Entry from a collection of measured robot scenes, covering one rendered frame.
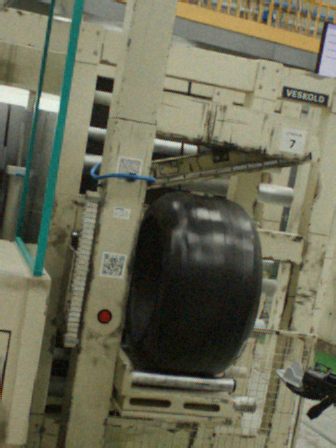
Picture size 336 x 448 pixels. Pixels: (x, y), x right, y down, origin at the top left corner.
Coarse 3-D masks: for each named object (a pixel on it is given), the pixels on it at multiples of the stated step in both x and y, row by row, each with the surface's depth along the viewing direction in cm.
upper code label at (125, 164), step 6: (120, 156) 229; (126, 156) 230; (120, 162) 229; (126, 162) 230; (132, 162) 230; (138, 162) 231; (120, 168) 230; (126, 168) 230; (132, 168) 231; (138, 168) 231; (138, 174) 231; (120, 180) 230; (126, 180) 231; (138, 180) 232
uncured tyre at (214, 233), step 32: (160, 224) 234; (192, 224) 226; (224, 224) 229; (160, 256) 274; (192, 256) 221; (224, 256) 223; (256, 256) 228; (160, 288) 225; (192, 288) 219; (224, 288) 222; (256, 288) 226; (128, 320) 259; (160, 320) 224; (192, 320) 221; (224, 320) 223; (160, 352) 229; (192, 352) 228; (224, 352) 229
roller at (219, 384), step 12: (144, 372) 234; (156, 372) 236; (168, 372) 237; (156, 384) 235; (168, 384) 236; (180, 384) 237; (192, 384) 238; (204, 384) 238; (216, 384) 239; (228, 384) 241
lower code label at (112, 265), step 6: (108, 252) 233; (102, 258) 233; (108, 258) 233; (114, 258) 234; (120, 258) 234; (126, 258) 234; (102, 264) 233; (108, 264) 233; (114, 264) 234; (120, 264) 234; (102, 270) 233; (108, 270) 234; (114, 270) 234; (120, 270) 235; (108, 276) 234; (114, 276) 234; (120, 276) 235
